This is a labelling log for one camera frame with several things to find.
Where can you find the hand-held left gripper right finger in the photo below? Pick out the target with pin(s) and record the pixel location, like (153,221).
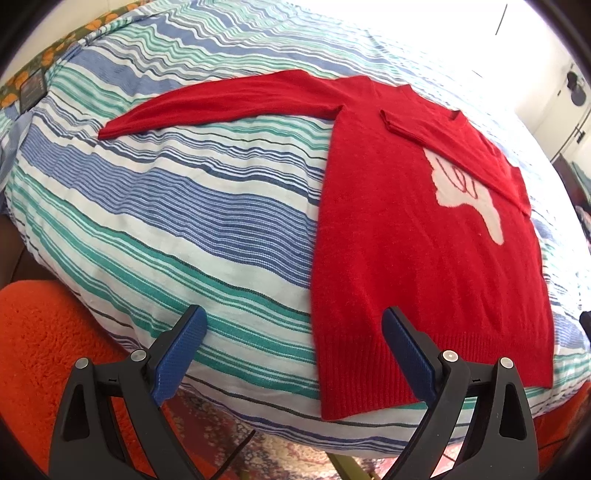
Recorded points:
(411,355)

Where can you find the black device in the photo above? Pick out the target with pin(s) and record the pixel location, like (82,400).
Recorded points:
(32,92)

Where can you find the striped duvet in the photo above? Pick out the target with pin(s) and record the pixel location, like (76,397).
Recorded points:
(184,194)

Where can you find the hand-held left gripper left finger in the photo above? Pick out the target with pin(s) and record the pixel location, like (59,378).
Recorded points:
(180,355)

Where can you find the black hat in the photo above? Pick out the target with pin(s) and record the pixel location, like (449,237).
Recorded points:
(576,87)

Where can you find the light blue cloth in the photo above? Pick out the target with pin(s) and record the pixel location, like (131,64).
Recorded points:
(13,138)

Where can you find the dark wooden dresser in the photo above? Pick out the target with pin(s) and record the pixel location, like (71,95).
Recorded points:
(570,173)

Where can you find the red sweater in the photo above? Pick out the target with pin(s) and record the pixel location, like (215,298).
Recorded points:
(415,277)

